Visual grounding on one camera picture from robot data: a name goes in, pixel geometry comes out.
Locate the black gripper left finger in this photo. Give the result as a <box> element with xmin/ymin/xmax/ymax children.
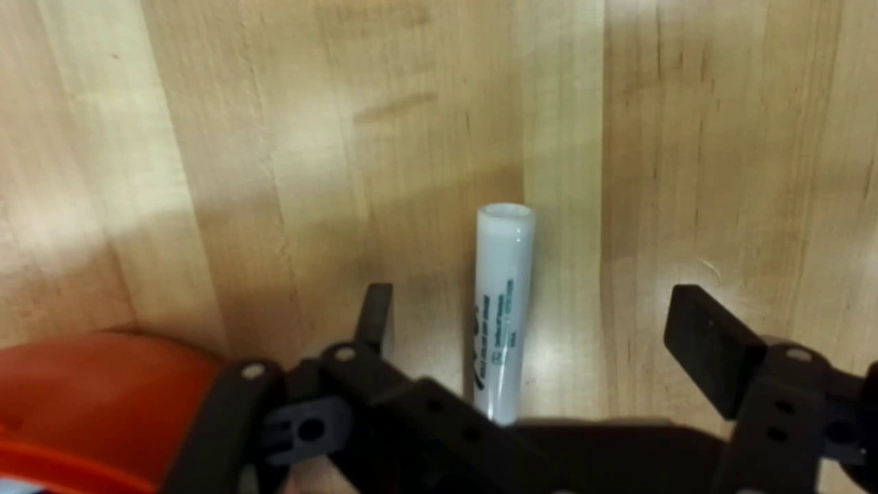
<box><xmin>161</xmin><ymin>280</ymin><xmax>434</xmax><ymax>494</ymax></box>

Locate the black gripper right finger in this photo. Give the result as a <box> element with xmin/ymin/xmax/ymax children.
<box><xmin>661</xmin><ymin>280</ymin><xmax>878</xmax><ymax>494</ymax></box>

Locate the white marker with green cap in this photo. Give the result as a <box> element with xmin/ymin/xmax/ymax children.
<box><xmin>461</xmin><ymin>201</ymin><xmax>539</xmax><ymax>427</ymax></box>

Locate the orange-red cup holding markers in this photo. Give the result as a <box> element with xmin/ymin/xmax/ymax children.
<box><xmin>0</xmin><ymin>326</ymin><xmax>227</xmax><ymax>494</ymax></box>

